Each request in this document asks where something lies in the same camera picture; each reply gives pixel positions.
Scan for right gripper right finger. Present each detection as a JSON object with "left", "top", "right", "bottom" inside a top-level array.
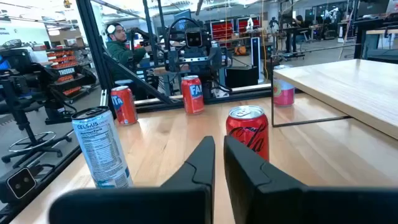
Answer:
[{"left": 223, "top": 135, "right": 398, "bottom": 224}]

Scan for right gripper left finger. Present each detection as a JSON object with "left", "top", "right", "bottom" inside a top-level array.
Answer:
[{"left": 49, "top": 136, "right": 216, "bottom": 224}]

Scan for orange Fanta can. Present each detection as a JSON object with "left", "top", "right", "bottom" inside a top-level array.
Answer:
[
  {"left": 180, "top": 75, "right": 205, "bottom": 115},
  {"left": 110, "top": 85, "right": 139, "bottom": 126}
]

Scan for red Coca-Cola can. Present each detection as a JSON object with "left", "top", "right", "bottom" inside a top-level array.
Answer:
[{"left": 225, "top": 105, "right": 270, "bottom": 162}]

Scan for pink and white Spindrift can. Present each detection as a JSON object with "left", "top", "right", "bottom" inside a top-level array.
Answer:
[{"left": 272, "top": 64, "right": 295, "bottom": 108}]

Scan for white Celsius Arctic Vibe can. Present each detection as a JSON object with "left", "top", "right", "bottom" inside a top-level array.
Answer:
[{"left": 71, "top": 106, "right": 134, "bottom": 190}]

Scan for red bin rack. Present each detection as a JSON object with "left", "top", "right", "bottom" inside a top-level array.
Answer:
[
  {"left": 237, "top": 16, "right": 262, "bottom": 34},
  {"left": 210, "top": 19, "right": 234, "bottom": 48}
]

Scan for computer monitor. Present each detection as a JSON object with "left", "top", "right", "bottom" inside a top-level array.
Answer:
[{"left": 173, "top": 9, "right": 192, "bottom": 31}]

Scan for black box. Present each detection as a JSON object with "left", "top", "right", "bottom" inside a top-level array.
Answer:
[{"left": 224, "top": 65, "right": 259, "bottom": 89}]

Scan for white and black tower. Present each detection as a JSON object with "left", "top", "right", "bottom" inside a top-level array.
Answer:
[{"left": 250, "top": 37, "right": 262, "bottom": 84}]

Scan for person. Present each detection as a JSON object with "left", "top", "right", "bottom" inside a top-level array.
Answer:
[
  {"left": 294, "top": 14, "right": 308, "bottom": 30},
  {"left": 104, "top": 22, "right": 153, "bottom": 82}
]

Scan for black Trossen cart red bins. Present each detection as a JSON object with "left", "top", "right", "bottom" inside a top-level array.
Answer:
[{"left": 45, "top": 46, "right": 98, "bottom": 105}]

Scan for black office stool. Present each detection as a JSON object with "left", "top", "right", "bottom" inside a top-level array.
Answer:
[{"left": 0, "top": 49, "right": 73, "bottom": 169}]

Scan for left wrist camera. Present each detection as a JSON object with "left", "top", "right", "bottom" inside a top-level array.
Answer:
[{"left": 185, "top": 27, "right": 205, "bottom": 49}]

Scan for wooden shelf black metal frame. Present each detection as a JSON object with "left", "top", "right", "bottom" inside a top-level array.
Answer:
[{"left": 269, "top": 42, "right": 398, "bottom": 141}]

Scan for black table-level camera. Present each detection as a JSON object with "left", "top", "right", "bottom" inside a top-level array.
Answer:
[{"left": 0, "top": 166, "right": 43, "bottom": 205}]

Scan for black frame workbench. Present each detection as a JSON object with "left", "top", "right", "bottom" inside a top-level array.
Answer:
[{"left": 354, "top": 15, "right": 398, "bottom": 62}]

